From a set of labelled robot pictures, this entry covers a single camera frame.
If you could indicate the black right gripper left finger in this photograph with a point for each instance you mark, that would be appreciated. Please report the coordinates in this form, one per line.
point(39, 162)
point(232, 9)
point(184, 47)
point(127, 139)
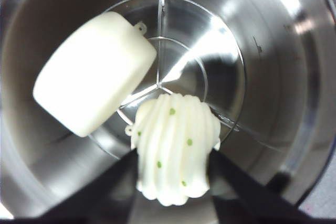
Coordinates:
point(105, 190)

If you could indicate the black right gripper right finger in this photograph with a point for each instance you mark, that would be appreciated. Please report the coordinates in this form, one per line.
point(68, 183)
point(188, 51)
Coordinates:
point(244, 195)

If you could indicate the smooth white steamed bun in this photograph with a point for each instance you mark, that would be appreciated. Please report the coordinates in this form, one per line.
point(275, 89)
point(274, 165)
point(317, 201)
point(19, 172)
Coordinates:
point(92, 77)

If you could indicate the twisted white bun green specks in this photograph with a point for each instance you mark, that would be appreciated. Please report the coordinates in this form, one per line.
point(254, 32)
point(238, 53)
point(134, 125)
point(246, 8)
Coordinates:
point(173, 155)

